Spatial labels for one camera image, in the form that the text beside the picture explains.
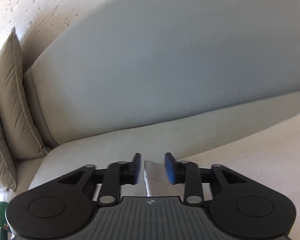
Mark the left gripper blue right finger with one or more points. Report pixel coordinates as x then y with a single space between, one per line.
188 174

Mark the rear beige throw pillow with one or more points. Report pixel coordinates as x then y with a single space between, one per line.
21 134

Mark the green massage hammer stick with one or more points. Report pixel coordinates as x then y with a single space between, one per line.
4 226

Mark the grey sofa back cushion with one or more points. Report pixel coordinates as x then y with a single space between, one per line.
184 45

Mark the white printed t-shirt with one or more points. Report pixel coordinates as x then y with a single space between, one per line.
153 182

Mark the grey sofa seat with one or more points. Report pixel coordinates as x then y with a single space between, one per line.
88 125

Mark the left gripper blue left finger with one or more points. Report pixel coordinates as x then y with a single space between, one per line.
116 175

